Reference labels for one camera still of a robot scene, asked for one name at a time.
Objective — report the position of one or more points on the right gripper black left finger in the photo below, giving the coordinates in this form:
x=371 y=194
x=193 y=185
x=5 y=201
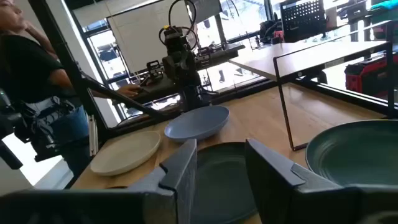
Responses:
x=174 y=186

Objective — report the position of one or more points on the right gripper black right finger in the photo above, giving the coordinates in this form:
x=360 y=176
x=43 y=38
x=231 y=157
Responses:
x=280 y=193

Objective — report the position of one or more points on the dark green smooth plate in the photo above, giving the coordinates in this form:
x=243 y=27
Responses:
x=220 y=180

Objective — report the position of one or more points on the light blue plate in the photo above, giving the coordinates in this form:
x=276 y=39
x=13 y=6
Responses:
x=199 y=123

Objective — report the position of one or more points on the dark teal ribbed plate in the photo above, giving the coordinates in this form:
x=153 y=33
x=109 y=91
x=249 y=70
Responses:
x=357 y=152

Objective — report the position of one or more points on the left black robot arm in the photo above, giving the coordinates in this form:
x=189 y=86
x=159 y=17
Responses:
x=183 y=68

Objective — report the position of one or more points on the white bowl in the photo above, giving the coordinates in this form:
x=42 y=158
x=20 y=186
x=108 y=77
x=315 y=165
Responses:
x=124 y=154

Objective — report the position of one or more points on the person's hand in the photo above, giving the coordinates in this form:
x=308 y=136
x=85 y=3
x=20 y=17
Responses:
x=129 y=90

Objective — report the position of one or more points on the red toolbox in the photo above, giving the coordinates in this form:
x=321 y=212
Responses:
x=363 y=77

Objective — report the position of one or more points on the dark background desk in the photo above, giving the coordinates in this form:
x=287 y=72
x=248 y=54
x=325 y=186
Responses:
x=224 y=53

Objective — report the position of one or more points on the black pegboard panel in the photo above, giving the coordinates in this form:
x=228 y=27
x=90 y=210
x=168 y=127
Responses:
x=303 y=20

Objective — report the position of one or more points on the person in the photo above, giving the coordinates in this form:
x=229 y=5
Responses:
x=28 y=68

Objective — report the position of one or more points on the wooden shelf with black frame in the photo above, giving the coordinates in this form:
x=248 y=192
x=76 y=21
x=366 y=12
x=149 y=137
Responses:
x=311 y=56

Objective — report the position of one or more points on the black rig frame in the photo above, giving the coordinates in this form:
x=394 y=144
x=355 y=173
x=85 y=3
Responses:
x=62 y=53

